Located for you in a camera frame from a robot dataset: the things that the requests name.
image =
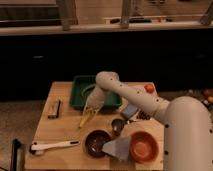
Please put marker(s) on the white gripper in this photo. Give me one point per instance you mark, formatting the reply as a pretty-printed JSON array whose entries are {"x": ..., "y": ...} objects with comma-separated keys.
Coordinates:
[{"x": 95, "y": 101}]

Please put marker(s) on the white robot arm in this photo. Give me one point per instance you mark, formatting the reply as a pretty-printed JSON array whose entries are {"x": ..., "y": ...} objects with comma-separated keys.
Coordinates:
[{"x": 188, "y": 126}]

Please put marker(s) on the green cucumber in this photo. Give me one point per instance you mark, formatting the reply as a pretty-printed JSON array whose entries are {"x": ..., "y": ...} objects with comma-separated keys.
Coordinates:
[{"x": 89, "y": 87}]

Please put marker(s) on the green plastic tray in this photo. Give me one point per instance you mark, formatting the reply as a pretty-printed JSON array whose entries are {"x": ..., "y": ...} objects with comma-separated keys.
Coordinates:
[{"x": 113, "y": 100}]

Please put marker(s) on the dark purple bowl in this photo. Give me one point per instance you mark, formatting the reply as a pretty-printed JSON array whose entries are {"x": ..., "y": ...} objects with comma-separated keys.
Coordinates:
[{"x": 95, "y": 141}]

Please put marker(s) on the metal measuring cup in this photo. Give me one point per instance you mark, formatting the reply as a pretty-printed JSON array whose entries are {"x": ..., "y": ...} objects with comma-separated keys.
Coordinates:
[{"x": 119, "y": 124}]

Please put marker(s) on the grey folded cloth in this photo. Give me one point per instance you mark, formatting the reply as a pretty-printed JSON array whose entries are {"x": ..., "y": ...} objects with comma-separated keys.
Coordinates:
[{"x": 118, "y": 148}]

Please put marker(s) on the brown pine cone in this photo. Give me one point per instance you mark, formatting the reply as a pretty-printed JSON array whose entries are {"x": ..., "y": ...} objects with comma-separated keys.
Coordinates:
[{"x": 143, "y": 116}]

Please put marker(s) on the orange bowl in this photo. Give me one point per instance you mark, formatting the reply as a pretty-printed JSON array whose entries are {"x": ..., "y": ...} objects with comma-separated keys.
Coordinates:
[{"x": 144, "y": 148}]

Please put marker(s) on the orange fruit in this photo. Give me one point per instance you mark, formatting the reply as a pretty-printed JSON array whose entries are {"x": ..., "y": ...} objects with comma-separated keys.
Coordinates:
[{"x": 149, "y": 88}]

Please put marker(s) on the black chair back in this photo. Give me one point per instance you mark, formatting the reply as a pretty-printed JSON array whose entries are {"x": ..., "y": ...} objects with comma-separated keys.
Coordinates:
[{"x": 17, "y": 156}]

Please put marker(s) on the white handled brush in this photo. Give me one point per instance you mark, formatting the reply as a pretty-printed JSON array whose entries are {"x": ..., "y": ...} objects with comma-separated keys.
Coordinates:
[{"x": 38, "y": 149}]

